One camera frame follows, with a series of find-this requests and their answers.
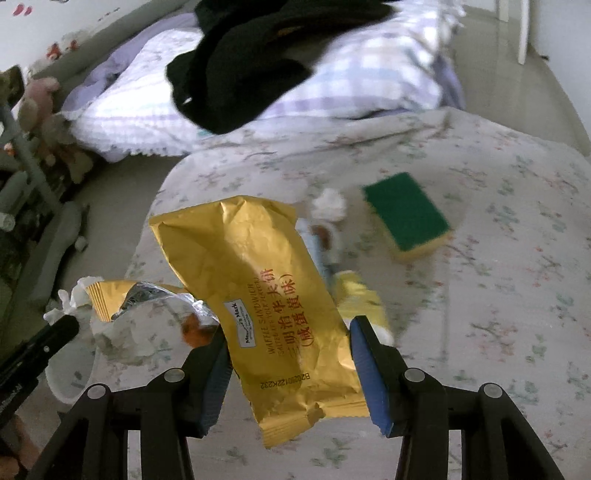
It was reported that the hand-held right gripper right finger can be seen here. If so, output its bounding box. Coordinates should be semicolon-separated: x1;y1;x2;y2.
349;315;566;480

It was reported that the small printed wrapper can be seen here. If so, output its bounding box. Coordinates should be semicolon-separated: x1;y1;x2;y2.
295;218;345;282

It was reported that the grey rolling chair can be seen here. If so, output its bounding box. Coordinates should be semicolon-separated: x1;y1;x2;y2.
0;99;93;308

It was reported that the white and red plush toy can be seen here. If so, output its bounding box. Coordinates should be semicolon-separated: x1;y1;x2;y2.
44;39;81;63

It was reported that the checked quilt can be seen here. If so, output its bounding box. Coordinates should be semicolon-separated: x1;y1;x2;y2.
60;0;467;162

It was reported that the crumpled clear plastic bag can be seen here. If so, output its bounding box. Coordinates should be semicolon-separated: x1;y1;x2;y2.
90;295;222;366

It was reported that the yellow packet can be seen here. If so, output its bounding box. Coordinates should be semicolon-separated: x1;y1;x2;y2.
333;271;395;347

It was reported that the floral bed sheet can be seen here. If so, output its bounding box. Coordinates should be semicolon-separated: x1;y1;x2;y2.
92;107;591;480

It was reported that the white tissue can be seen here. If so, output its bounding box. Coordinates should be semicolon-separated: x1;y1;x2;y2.
311;188;347;224

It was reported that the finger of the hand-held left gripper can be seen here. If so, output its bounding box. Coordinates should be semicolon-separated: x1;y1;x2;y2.
0;315;80;385

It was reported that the torn gold wrapper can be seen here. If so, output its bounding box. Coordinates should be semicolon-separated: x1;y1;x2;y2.
87;279;195;324

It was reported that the black clothing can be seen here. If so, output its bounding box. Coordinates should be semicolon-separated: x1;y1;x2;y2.
165;0;398;136

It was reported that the grey bed headboard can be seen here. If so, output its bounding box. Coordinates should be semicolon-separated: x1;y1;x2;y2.
23;11;199;100

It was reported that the green and yellow sponge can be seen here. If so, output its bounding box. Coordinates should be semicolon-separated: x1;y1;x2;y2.
361;172;455;264

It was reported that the white furniture leg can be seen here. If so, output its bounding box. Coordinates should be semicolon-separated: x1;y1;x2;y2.
494;0;533;65

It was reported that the person's left hand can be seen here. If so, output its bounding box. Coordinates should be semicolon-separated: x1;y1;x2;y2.
0;415;40;474

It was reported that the gold snack wrapper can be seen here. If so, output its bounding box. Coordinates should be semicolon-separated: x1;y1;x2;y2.
148;195;372;449

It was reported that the brown plush toy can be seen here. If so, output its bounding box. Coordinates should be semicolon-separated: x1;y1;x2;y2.
37;115;95;182

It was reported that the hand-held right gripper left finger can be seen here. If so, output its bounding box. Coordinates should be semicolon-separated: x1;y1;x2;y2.
28;329;234;480

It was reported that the pink plush toy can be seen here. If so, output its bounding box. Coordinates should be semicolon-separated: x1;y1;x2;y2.
18;76;63;134

